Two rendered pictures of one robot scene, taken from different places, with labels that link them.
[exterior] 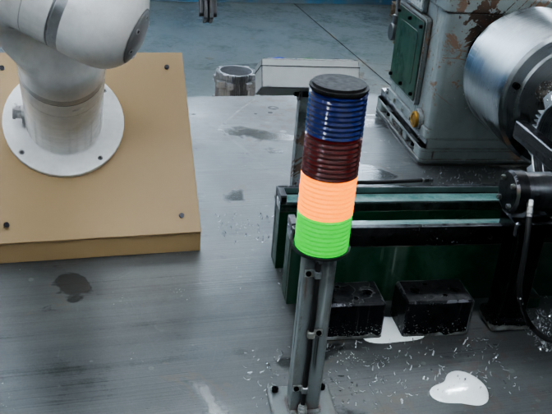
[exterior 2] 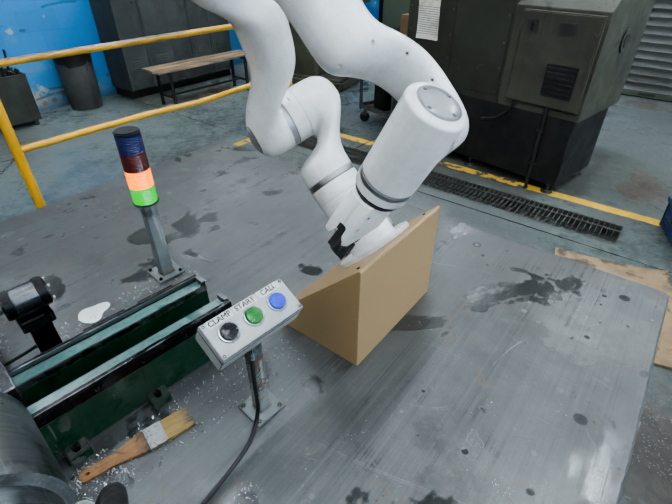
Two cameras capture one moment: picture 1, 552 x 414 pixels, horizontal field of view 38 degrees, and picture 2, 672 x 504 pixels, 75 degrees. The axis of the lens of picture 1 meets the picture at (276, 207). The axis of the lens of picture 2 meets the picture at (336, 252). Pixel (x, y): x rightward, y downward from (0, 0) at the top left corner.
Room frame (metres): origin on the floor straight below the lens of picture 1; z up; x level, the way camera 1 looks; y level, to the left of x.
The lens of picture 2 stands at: (1.85, -0.23, 1.57)
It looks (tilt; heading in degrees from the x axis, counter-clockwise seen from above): 35 degrees down; 145
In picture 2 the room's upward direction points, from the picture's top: straight up
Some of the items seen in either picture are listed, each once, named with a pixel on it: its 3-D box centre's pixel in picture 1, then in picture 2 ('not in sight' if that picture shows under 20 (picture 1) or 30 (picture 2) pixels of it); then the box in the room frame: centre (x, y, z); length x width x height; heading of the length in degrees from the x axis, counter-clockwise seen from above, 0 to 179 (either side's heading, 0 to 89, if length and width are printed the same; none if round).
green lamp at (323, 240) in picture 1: (323, 228); (143, 193); (0.76, -0.05, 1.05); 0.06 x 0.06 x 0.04
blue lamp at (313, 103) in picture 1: (336, 111); (129, 142); (0.76, -0.05, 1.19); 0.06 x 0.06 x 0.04
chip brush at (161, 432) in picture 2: not in sight; (139, 445); (1.26, -0.26, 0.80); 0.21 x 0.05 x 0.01; 93
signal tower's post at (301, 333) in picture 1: (319, 263); (148, 208); (0.76, -0.05, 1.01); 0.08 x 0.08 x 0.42; 12
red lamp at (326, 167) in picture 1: (331, 152); (134, 160); (0.76, -0.05, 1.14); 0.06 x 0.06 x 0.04
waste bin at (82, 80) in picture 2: not in sight; (78, 79); (-4.10, 0.39, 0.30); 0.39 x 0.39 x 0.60
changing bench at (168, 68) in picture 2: not in sight; (205, 78); (-3.67, 1.71, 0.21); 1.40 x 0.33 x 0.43; 105
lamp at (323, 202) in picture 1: (327, 191); (139, 177); (0.76, -0.05, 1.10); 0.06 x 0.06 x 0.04
